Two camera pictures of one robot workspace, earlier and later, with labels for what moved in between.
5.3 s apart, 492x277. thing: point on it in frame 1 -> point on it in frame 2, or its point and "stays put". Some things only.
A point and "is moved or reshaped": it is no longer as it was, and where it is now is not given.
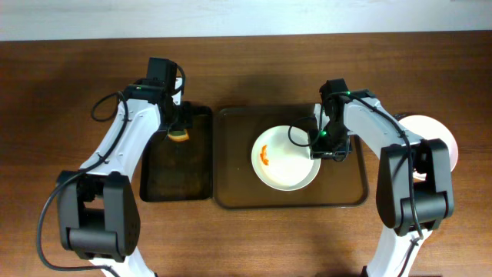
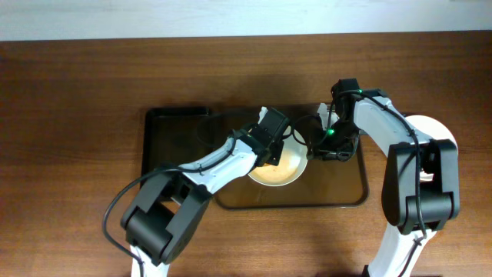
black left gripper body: (181, 123) -> (277, 150)
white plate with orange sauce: (281, 158) is moved or reshaped
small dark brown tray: (181, 171) stays put
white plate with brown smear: (427, 128) stays put
